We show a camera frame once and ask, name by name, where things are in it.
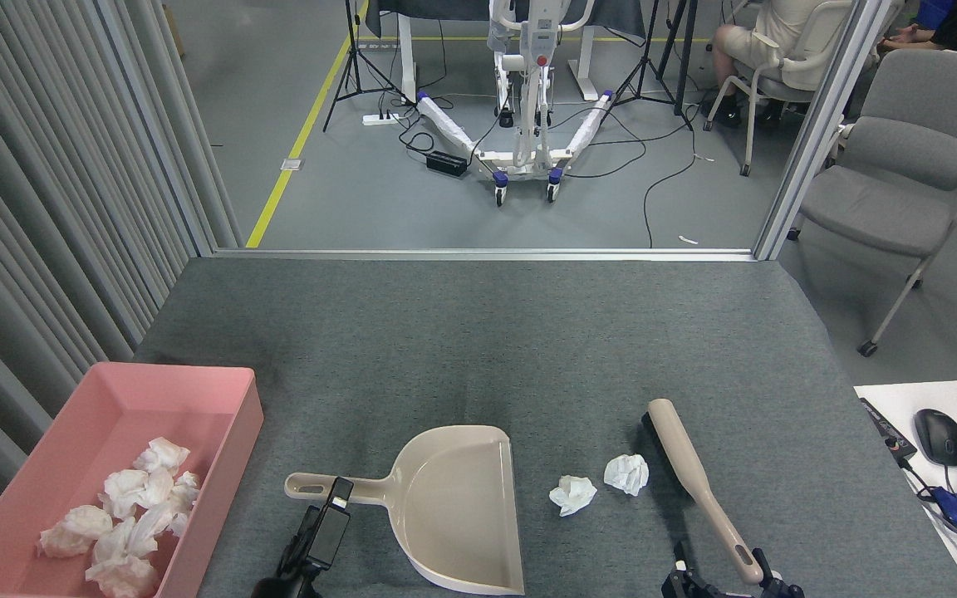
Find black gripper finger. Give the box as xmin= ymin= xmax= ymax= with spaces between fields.
xmin=661 ymin=544 xmax=720 ymax=598
xmin=306 ymin=478 xmax=355 ymax=572
xmin=746 ymin=548 xmax=805 ymax=598
xmin=277 ymin=507 xmax=320 ymax=581

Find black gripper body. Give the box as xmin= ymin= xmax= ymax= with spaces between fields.
xmin=251 ymin=573 xmax=321 ymax=598

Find large white tissue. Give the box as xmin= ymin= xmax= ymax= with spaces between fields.
xmin=603 ymin=453 xmax=650 ymax=498

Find beige plastic dustpan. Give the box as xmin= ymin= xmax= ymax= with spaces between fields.
xmin=284 ymin=425 xmax=526 ymax=596

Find beige hand brush black bristles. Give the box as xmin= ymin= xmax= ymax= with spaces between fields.
xmin=640 ymin=399 xmax=766 ymax=586

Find small white tissue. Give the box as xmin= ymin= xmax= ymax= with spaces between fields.
xmin=549 ymin=475 xmax=598 ymax=517

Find pink plastic bin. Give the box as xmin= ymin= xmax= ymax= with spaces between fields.
xmin=0 ymin=361 xmax=265 ymax=598

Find black flat control device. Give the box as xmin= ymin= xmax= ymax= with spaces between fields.
xmin=859 ymin=397 xmax=918 ymax=463

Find black computer mouse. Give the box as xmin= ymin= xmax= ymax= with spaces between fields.
xmin=913 ymin=408 xmax=957 ymax=468

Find black power adapter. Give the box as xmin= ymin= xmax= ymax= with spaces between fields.
xmin=426 ymin=150 xmax=469 ymax=177

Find grey padded chair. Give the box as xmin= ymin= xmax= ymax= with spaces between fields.
xmin=788 ymin=48 xmax=957 ymax=358

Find white stand on wheels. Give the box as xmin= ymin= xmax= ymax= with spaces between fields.
xmin=415 ymin=0 xmax=617 ymax=207

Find grey ribbed partition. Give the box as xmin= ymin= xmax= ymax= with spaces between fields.
xmin=0 ymin=0 xmax=243 ymax=566

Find black tripod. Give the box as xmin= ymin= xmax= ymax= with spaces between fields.
xmin=322 ymin=0 xmax=413 ymax=134
xmin=603 ymin=0 xmax=699 ymax=132

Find white office chair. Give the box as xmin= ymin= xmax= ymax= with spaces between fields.
xmin=703 ymin=0 xmax=857 ymax=177

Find white-legged desk with dark cloth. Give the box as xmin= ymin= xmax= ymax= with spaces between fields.
xmin=362 ymin=0 xmax=650 ymax=105

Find seated person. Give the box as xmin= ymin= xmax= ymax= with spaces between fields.
xmin=711 ymin=0 xmax=828 ymax=130

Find thin black desk cable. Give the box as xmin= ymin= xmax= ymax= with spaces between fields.
xmin=898 ymin=457 xmax=957 ymax=576

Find silver table edge rail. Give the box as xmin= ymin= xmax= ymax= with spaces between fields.
xmin=213 ymin=248 xmax=758 ymax=263

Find long black floor cable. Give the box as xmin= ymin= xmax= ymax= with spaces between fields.
xmin=643 ymin=108 xmax=699 ymax=248

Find silver post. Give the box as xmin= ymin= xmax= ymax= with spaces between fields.
xmin=753 ymin=0 xmax=895 ymax=262

